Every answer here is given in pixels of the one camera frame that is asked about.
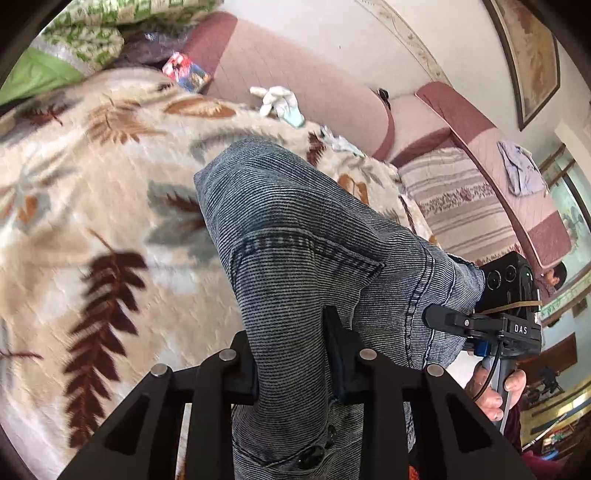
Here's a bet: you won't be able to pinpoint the pink padded headboard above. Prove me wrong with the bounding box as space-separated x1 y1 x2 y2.
182 11 395 160

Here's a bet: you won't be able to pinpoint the striped sofa cushion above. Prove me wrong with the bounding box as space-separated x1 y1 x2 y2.
397 147 525 265

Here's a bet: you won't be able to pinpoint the cream leaf print blanket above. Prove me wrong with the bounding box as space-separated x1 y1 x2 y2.
0 67 435 476

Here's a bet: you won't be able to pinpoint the person's right forearm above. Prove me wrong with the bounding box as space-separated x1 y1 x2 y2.
503 401 571 480

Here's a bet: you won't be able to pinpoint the colourful printed packet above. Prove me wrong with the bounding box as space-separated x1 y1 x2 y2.
161 52 212 93

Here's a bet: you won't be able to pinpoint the green patterned quilt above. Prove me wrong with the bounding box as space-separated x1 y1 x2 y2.
0 0 222 108

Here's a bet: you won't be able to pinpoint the framed wall picture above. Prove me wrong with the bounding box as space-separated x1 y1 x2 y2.
482 0 562 132

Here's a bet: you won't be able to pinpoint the pink corner cushion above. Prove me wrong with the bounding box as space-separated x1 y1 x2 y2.
387 92 452 163

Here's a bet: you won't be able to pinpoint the person's right hand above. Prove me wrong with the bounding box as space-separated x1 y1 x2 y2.
464 360 528 422

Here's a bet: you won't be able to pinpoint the lilac cloth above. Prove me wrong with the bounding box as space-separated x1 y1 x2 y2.
498 141 550 197

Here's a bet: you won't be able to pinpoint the blue-grey ribbed pants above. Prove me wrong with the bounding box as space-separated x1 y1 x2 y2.
194 138 485 480

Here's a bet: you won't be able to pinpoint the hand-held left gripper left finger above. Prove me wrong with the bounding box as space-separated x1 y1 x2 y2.
60 331 258 480

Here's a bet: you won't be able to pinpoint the purple plastic bag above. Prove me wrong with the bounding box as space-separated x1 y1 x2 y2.
120 30 195 70

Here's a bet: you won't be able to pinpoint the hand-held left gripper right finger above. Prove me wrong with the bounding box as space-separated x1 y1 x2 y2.
322 306 533 480

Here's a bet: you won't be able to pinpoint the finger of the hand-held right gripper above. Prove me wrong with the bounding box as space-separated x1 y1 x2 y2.
425 304 502 343

